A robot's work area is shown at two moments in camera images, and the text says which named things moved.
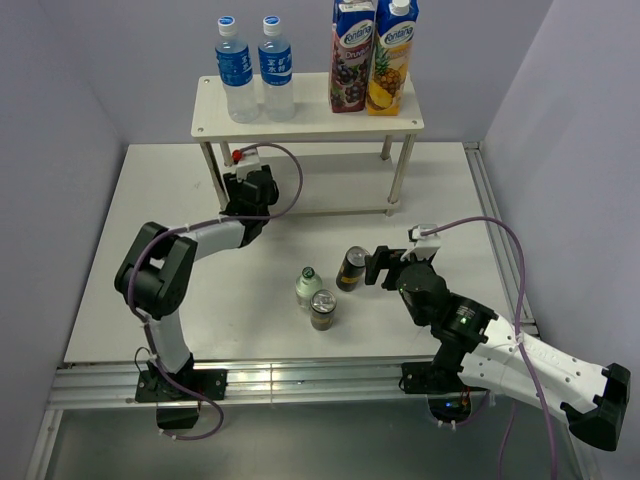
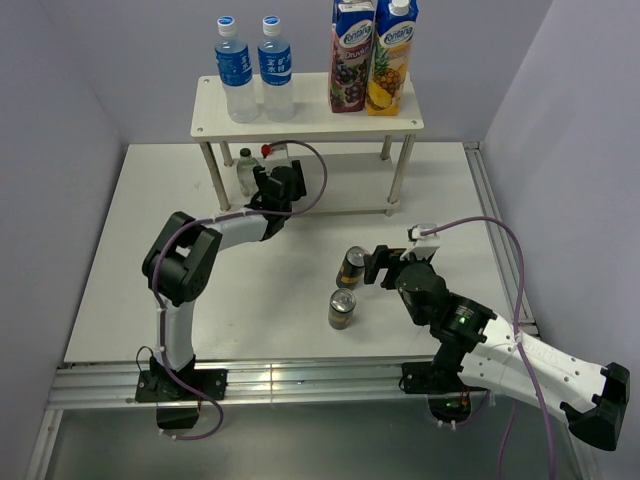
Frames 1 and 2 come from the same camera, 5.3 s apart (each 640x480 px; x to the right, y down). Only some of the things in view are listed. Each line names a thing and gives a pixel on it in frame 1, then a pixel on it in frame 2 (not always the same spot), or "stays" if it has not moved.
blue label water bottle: x=235 y=67 stays
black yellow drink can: x=352 y=268 stays
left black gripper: x=233 y=188 -> x=261 y=176
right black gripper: x=384 y=257 stays
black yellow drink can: x=322 y=305 -> x=342 y=305
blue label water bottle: x=275 y=61 stays
